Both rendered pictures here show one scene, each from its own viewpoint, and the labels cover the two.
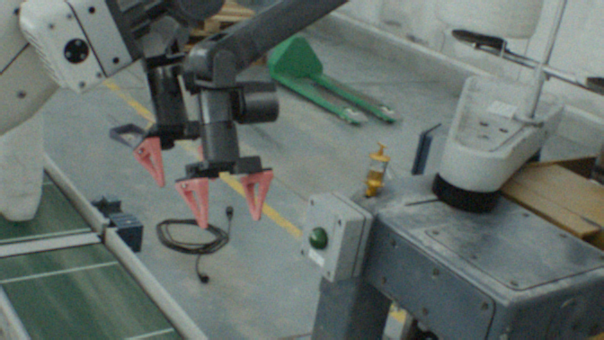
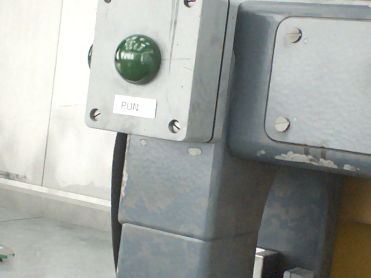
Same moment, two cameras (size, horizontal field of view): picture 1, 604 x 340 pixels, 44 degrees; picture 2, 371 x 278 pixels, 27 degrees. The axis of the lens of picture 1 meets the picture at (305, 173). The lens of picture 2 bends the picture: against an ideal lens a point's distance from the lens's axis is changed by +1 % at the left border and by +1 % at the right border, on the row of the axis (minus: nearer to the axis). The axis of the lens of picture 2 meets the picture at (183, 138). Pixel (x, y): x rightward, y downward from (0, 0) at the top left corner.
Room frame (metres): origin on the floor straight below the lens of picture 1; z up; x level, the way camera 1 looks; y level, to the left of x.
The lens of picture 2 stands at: (0.41, 0.09, 1.27)
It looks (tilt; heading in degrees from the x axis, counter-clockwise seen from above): 3 degrees down; 340
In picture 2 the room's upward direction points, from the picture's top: 7 degrees clockwise
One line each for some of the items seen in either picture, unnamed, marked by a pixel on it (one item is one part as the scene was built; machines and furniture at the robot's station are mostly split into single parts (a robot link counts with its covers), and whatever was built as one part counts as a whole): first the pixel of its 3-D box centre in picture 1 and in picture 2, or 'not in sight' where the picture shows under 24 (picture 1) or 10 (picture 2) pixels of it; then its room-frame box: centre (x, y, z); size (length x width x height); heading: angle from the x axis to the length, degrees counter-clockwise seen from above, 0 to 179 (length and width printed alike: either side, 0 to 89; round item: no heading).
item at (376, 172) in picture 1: (377, 169); not in sight; (0.92, -0.09, 1.37); 0.03 x 0.02 x 0.03; 40
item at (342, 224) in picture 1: (334, 236); (160, 63); (0.87, -0.05, 1.29); 0.08 x 0.05 x 0.09; 40
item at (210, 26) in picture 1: (192, 14); not in sight; (6.78, 1.28, 0.36); 1.20 x 0.82 x 0.14; 126
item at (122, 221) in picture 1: (111, 220); not in sight; (2.56, 0.71, 0.35); 0.30 x 0.15 x 0.15; 40
